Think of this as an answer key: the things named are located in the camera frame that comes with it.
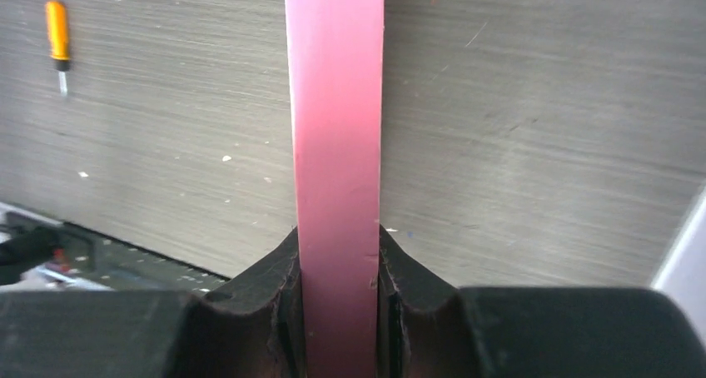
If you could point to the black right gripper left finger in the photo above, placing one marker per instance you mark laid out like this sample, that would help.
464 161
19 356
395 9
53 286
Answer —
249 327

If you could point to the pink photo frame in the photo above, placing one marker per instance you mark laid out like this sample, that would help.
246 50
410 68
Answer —
335 59

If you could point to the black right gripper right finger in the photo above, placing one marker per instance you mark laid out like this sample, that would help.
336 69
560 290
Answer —
429 328

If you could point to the orange handled screwdriver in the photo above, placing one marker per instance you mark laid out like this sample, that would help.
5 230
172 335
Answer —
59 41

